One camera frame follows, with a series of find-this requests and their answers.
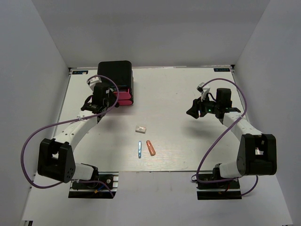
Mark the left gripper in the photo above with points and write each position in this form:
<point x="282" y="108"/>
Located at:
<point x="112" y="100"/>

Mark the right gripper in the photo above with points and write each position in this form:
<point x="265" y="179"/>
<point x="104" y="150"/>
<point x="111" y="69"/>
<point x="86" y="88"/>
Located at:
<point x="198" y="105"/>

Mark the pink drawer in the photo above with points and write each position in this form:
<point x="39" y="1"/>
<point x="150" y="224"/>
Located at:
<point x="125" y="102"/>
<point x="125" y="93"/>

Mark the pink top drawer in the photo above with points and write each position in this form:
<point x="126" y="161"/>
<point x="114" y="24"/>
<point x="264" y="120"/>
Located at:
<point x="125" y="93"/>

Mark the white eraser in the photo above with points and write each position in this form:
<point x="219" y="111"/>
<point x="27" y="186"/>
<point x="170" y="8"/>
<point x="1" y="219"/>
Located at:
<point x="140" y="129"/>

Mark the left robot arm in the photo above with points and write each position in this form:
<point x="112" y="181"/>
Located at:
<point x="56" y="160"/>

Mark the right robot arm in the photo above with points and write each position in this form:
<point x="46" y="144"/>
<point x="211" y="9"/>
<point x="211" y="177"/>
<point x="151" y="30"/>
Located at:
<point x="257" y="152"/>

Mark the black drawer cabinet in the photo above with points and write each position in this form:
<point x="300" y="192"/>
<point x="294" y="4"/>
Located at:
<point x="118" y="71"/>

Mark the left blue corner label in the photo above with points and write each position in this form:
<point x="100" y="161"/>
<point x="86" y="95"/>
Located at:
<point x="80" y="72"/>

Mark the blue corner label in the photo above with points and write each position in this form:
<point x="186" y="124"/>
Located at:
<point x="80" y="72"/>
<point x="221" y="69"/>

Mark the right blue corner label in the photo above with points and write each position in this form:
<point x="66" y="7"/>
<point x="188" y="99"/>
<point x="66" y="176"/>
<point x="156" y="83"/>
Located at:
<point x="221" y="69"/>

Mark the blue pen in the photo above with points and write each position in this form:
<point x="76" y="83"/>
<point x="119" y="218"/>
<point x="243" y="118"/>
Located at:
<point x="139" y="149"/>

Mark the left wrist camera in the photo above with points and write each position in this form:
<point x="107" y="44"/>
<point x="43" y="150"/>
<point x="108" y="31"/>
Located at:
<point x="93" y="81"/>

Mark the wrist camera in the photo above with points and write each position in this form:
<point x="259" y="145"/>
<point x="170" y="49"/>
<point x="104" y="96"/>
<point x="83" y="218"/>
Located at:
<point x="93" y="81"/>
<point x="204" y="90"/>

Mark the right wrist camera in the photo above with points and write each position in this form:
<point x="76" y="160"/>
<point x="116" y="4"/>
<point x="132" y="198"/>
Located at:
<point x="204" y="90"/>

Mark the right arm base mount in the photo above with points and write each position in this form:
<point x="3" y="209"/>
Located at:
<point x="227" y="190"/>

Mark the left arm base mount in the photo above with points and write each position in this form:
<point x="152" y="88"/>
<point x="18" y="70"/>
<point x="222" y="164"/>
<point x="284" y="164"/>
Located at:
<point x="101" y="185"/>

